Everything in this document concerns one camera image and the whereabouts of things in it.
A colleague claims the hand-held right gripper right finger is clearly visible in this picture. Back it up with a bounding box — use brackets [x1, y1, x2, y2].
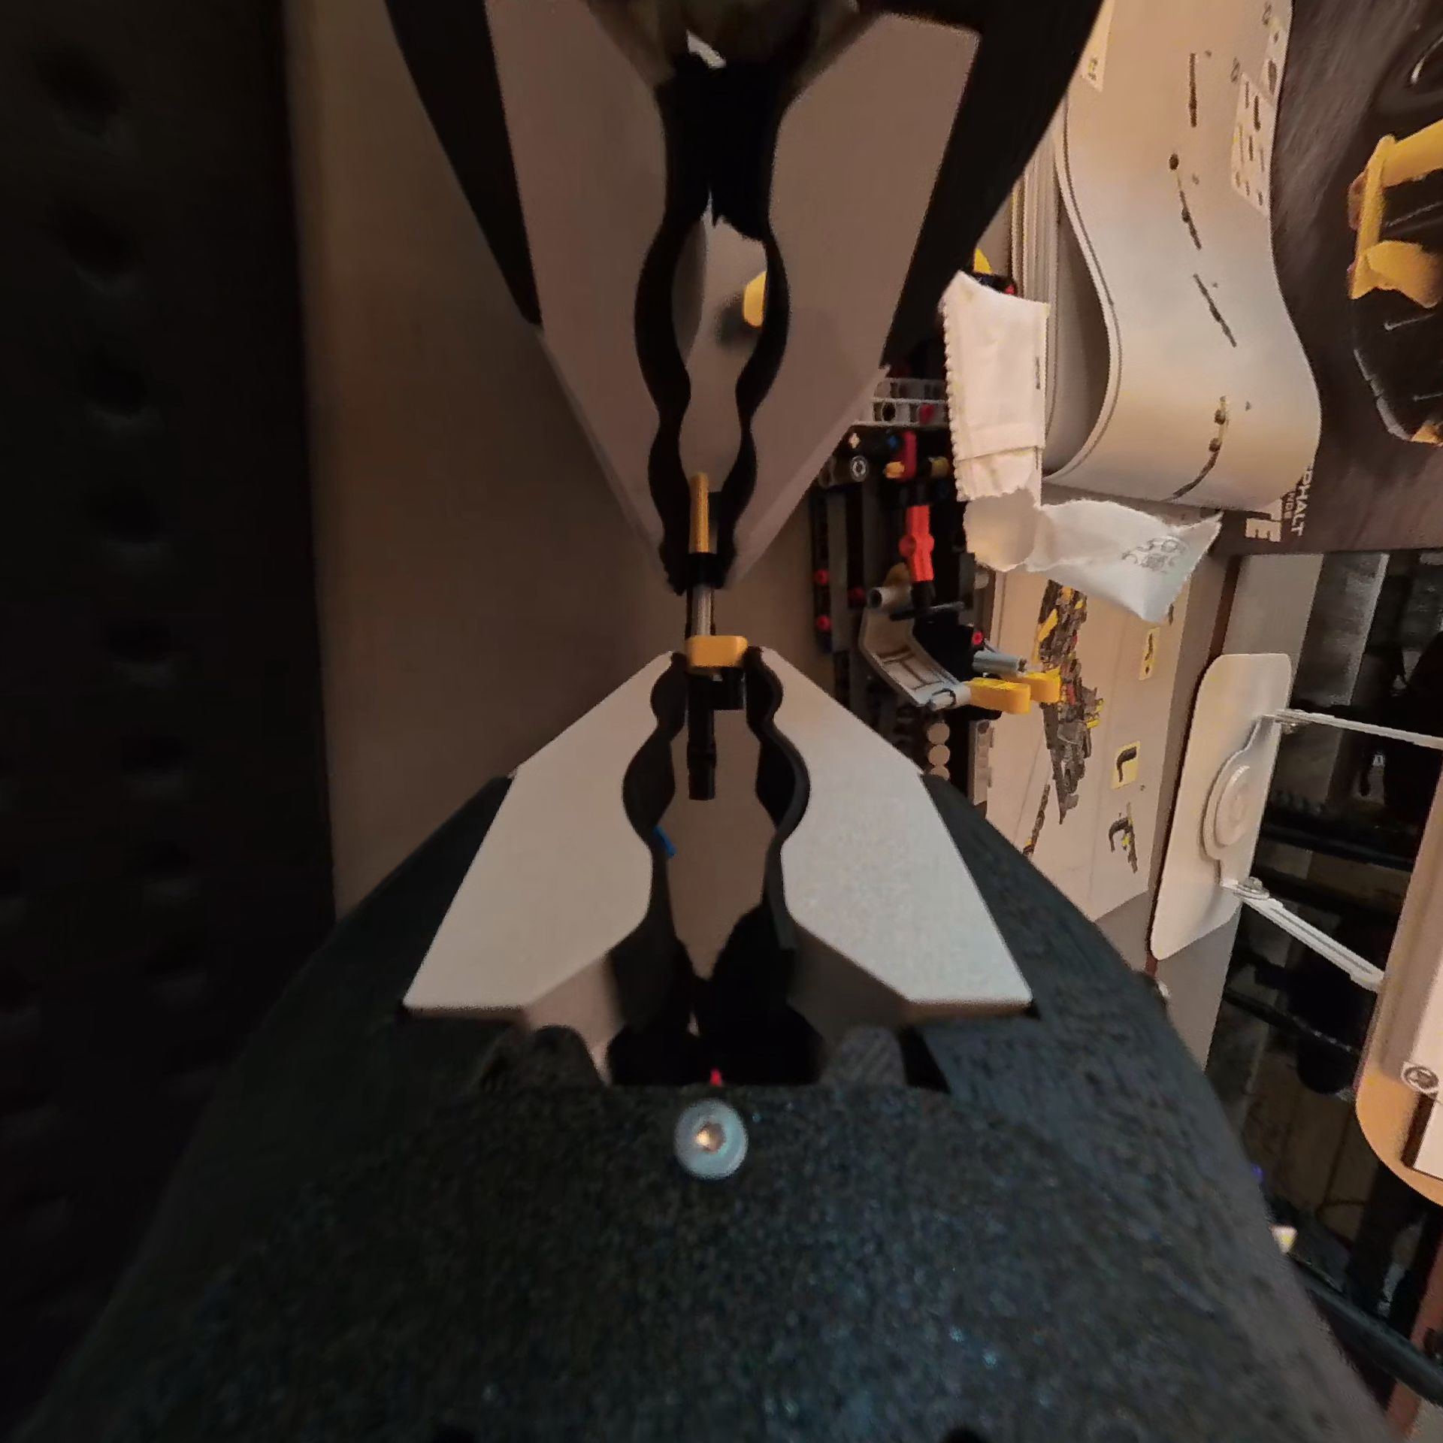
[730, 648, 1036, 1056]

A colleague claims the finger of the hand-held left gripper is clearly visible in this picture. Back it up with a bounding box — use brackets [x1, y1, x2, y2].
[709, 16, 981, 593]
[484, 0, 692, 599]

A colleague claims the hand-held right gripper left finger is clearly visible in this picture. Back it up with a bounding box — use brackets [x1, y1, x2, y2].
[400, 648, 692, 1056]

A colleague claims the yellow lego connector grey axle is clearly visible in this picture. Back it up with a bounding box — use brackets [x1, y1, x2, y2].
[680, 586, 755, 806]

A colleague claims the lego instruction booklet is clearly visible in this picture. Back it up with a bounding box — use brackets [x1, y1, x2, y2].
[981, 0, 1325, 936]

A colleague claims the lego car chassis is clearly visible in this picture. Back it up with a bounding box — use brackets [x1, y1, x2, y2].
[806, 372, 1085, 814]

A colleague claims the Corvette set box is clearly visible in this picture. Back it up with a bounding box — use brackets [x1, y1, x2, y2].
[1218, 0, 1443, 557]

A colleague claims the white torn paper bag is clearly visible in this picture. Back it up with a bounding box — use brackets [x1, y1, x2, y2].
[942, 270, 1225, 626]

